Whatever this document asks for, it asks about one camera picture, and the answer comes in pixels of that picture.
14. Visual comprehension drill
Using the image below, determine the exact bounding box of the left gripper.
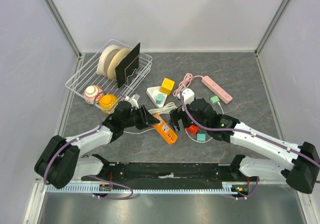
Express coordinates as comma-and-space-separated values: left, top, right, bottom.
122, 105, 160, 130

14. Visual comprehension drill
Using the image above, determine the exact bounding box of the orange power strip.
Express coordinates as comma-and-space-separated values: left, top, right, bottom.
153, 114, 178, 145

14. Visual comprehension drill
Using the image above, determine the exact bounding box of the red cube plug adapter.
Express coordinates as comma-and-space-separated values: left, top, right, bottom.
186, 125, 199, 135

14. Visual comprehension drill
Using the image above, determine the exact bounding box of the teal plug adapter front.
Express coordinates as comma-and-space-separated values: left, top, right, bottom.
155, 93, 164, 105

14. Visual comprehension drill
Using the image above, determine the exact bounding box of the teal plug adapter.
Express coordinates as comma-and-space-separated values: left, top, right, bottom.
155, 93, 164, 105
196, 131, 207, 142

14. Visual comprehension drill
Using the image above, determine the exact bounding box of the yellow cube plug adapter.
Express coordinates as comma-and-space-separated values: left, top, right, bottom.
159, 78, 175, 95

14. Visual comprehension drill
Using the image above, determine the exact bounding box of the pink power strip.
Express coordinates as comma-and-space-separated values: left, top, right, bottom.
201, 76, 233, 104

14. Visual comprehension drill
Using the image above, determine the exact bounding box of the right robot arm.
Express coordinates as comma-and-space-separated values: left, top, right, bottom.
170, 99, 320, 194

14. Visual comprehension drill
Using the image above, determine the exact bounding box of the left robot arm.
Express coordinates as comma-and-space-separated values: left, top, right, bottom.
34, 101, 160, 189

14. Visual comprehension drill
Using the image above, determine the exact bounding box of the green plug adapter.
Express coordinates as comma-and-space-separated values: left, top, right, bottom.
209, 95, 220, 105

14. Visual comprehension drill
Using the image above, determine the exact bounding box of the black square board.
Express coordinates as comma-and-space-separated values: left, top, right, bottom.
115, 43, 141, 88

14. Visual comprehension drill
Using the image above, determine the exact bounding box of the white orange striped ball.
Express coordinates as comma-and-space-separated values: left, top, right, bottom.
83, 85, 102, 104

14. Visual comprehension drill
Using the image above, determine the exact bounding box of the beige round plate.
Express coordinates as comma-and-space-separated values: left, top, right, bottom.
107, 48, 131, 80

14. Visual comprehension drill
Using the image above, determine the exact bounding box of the white coiled power cord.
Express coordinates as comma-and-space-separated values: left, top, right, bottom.
123, 101, 226, 143

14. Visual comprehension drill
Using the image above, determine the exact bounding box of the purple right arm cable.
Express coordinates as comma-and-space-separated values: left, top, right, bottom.
178, 90, 320, 201

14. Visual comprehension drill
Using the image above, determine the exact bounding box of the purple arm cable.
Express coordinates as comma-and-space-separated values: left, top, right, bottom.
178, 90, 320, 201
43, 90, 135, 201

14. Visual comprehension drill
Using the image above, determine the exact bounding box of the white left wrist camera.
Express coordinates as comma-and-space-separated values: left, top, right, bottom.
124, 94, 140, 109

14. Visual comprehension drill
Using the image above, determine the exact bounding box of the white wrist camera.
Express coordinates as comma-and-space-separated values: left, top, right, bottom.
124, 94, 140, 109
181, 88, 195, 105

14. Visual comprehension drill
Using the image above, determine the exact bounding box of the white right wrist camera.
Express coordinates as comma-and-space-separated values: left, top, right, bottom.
181, 88, 195, 105

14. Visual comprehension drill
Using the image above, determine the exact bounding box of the pink coiled cord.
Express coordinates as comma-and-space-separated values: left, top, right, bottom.
172, 73, 205, 100

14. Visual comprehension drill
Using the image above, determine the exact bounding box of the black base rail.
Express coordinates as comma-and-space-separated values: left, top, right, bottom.
81, 161, 258, 191

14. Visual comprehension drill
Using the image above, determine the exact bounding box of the white wire dish rack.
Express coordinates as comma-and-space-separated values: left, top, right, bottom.
65, 39, 152, 114

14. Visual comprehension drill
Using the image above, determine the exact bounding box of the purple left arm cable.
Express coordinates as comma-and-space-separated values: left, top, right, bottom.
43, 90, 135, 201

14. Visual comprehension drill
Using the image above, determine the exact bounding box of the slotted cable duct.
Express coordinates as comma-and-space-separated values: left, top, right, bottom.
46, 182, 238, 195

